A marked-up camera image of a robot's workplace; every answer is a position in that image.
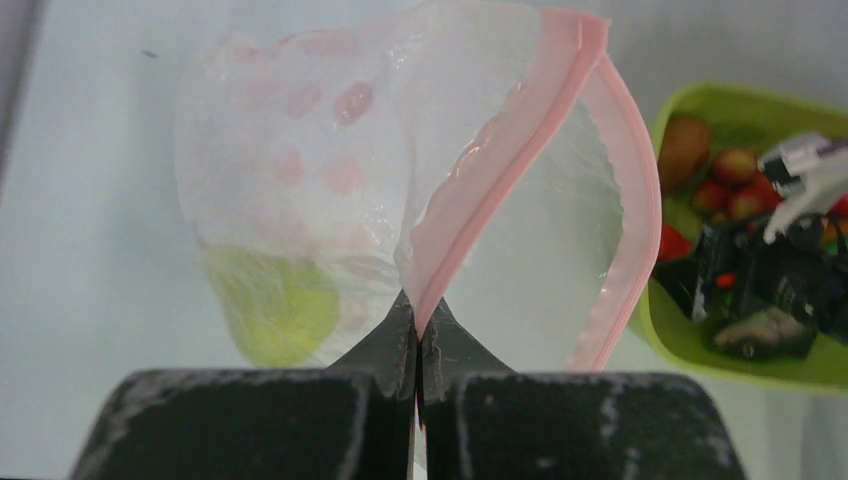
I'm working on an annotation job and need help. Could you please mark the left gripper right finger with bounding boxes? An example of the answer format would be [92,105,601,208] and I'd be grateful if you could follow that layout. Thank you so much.
[418,303,745,479]

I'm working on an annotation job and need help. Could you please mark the clear zip top bag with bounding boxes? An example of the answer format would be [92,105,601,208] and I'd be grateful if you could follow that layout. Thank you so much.
[175,1,661,371]

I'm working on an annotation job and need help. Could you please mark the green pear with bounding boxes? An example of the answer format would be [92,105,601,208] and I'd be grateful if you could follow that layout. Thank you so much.
[201,245,341,368]

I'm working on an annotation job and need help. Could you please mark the brown kiwi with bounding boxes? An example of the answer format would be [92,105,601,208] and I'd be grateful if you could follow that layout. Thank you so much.
[658,114,712,194]

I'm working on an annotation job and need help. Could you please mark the grey toy fish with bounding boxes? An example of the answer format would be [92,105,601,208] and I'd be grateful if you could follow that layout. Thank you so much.
[712,308,817,361]

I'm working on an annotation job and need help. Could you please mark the green plastic bin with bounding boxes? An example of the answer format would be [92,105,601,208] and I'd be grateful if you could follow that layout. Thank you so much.
[629,82,847,395]

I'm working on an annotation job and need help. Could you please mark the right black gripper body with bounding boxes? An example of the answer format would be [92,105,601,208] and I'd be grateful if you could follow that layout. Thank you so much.
[688,215,847,344]

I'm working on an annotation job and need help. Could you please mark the red chili pepper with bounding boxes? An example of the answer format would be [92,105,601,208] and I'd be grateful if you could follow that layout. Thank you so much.
[657,223,692,263]

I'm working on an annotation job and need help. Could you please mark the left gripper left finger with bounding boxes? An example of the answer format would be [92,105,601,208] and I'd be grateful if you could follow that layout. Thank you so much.
[71,294,417,479]

